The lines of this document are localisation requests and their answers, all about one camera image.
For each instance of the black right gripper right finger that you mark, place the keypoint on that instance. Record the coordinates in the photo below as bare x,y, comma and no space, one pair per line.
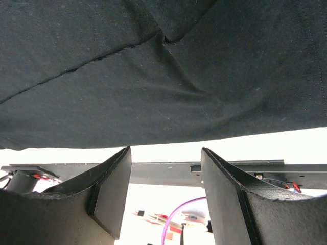
246,210

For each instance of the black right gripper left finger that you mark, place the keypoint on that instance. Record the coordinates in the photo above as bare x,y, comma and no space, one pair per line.
87,209

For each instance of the black t shirt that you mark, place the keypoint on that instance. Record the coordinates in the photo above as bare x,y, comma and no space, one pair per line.
98,74

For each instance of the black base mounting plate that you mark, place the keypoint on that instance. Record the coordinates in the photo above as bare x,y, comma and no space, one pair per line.
306,176

